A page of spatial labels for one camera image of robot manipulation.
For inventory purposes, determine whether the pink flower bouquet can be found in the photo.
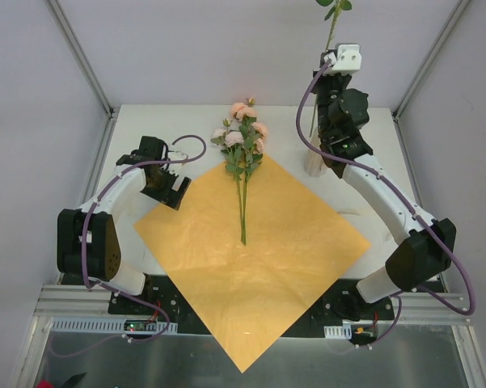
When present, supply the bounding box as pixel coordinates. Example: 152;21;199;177
210;97;268;245

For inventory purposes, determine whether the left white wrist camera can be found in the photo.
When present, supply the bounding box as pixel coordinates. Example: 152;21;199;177
167;150;188;164

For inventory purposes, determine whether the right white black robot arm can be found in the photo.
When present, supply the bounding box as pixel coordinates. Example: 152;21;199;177
313;45;456;319

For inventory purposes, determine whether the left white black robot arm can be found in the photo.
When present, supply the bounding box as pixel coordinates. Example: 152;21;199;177
57;136;192;314

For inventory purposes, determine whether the right aluminium frame post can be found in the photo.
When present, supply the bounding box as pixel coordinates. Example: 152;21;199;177
392;0;473;123

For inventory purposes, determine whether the beige ribbed vase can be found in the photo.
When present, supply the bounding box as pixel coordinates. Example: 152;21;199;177
304;129;328;177

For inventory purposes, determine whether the left aluminium frame post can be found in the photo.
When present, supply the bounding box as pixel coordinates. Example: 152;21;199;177
44;0;115;119

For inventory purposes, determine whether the white cable duct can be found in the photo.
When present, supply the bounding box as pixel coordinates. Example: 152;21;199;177
52;318;178;335
323;323;353;340

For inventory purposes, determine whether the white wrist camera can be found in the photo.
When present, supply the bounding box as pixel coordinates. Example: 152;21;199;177
167;150;188;164
325;44;361;75

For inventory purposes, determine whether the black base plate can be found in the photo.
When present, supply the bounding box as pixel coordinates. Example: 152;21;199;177
60;272;447;338

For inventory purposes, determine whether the right white cable duct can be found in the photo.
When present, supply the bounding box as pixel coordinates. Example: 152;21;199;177
323;323;353;340

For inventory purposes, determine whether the aluminium frame post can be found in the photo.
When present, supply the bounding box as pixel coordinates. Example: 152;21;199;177
392;0;473;123
44;0;115;119

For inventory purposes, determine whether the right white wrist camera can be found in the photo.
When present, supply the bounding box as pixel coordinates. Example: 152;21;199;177
325;44;361;75

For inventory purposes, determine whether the cream printed ribbon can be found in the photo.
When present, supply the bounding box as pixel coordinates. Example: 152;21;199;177
337;208;392;243

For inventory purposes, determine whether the aluminium front rail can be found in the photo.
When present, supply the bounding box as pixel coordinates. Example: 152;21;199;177
34;285;472;326

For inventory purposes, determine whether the orange wrapping paper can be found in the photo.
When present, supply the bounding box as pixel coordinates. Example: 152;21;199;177
134;157;370;371

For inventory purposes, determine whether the left white cable duct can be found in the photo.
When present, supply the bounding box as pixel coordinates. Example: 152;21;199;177
52;318;178;335

